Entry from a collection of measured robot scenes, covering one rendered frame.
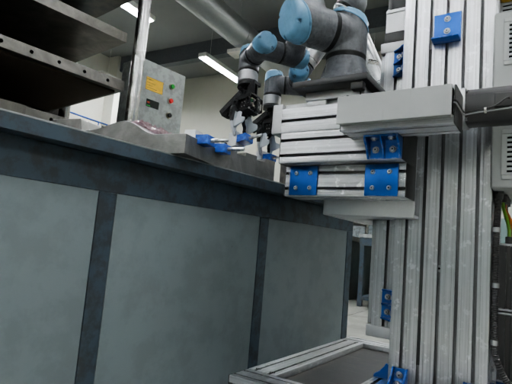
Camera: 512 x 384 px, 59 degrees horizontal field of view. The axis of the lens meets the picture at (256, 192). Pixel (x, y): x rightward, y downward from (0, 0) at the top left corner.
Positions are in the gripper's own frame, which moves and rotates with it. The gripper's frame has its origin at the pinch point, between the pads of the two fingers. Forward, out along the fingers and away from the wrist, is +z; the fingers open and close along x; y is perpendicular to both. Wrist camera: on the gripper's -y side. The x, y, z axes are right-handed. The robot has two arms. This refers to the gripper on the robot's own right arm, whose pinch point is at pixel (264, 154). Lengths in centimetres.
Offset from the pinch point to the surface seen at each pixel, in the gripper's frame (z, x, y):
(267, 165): 8.5, -14.7, 14.4
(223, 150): 10, -47, 23
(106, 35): -54, -37, -71
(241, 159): 9.1, -29.0, 14.3
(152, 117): -23, -5, -73
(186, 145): 13, -63, 25
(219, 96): -283, 529, -585
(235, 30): -270, 301, -325
